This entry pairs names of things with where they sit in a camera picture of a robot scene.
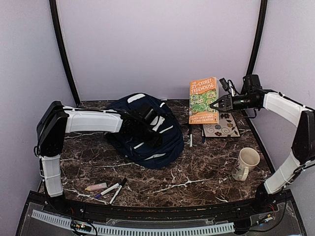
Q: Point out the white marker purple cap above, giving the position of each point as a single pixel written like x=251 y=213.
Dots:
x=108 y=190

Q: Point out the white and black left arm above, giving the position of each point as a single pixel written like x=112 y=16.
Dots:
x=60 y=120

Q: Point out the floral patterned notebook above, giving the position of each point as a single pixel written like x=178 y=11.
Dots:
x=226 y=128

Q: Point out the black front table rail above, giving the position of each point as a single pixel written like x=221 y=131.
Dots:
x=229 y=211

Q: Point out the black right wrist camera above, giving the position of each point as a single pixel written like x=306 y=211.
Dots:
x=227 y=86

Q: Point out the white marker blue cap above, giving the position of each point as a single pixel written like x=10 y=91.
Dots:
x=203 y=137

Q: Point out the black corner frame post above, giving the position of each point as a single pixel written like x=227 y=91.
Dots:
x=258 y=36
x=62 y=51

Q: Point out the navy blue student backpack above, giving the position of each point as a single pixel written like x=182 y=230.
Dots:
x=139 y=110

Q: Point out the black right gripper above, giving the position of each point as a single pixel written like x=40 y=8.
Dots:
x=228 y=103

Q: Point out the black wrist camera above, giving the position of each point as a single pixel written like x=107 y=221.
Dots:
x=227 y=86
x=157 y=122

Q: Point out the green Storey Treehouse book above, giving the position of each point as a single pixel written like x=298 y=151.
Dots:
x=202 y=93

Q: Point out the cream ceramic mug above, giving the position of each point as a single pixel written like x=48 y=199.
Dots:
x=247 y=160

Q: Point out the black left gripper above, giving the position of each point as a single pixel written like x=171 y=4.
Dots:
x=154 y=143

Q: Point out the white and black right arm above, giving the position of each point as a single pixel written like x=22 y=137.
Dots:
x=294 y=121

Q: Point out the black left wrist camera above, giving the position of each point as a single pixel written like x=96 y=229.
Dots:
x=157 y=122

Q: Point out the grey slotted cable duct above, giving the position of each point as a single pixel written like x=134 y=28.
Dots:
x=62 y=225

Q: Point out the black right corner frame post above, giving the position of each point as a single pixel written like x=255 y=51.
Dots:
x=258 y=36

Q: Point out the white marker black cap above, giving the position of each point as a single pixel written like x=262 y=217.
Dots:
x=121 y=185

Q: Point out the white marker red cap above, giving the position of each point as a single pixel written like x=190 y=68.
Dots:
x=191 y=141

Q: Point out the black left corner frame post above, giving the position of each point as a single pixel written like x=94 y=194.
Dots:
x=62 y=51

